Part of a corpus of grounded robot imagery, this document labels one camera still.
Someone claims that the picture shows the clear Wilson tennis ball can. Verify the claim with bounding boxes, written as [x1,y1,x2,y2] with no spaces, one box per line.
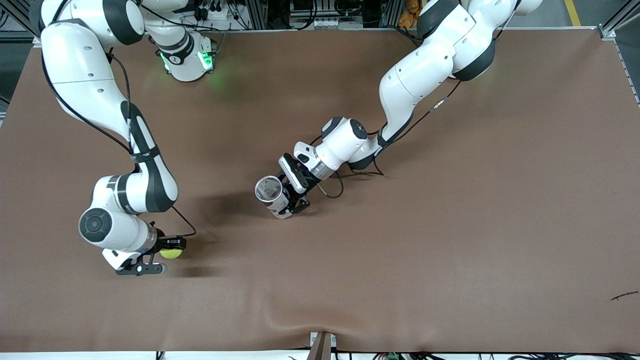
[254,175,294,220]

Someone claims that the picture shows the brown table mat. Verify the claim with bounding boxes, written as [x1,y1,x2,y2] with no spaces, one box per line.
[0,27,640,353]

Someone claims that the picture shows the white socket strip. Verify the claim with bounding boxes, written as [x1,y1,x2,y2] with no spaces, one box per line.
[308,17,347,29]

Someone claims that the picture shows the white power strip black plugs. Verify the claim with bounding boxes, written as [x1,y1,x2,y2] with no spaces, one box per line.
[192,0,236,21]

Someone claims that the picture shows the orange packaged items pile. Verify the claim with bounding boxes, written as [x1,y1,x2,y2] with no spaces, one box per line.
[398,0,423,28]

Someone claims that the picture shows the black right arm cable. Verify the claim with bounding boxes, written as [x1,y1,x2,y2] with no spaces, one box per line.
[40,47,197,238]

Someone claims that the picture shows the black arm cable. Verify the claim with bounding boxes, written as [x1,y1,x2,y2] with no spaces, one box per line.
[40,47,197,238]
[317,75,463,199]

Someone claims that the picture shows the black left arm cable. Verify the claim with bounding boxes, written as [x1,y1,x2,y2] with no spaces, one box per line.
[317,75,463,199]

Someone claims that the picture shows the metal camera post bracket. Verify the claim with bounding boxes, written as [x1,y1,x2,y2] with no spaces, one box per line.
[306,331,337,360]

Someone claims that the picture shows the aluminium frame profile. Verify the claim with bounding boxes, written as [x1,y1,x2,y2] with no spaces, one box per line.
[597,0,640,42]
[0,0,41,48]

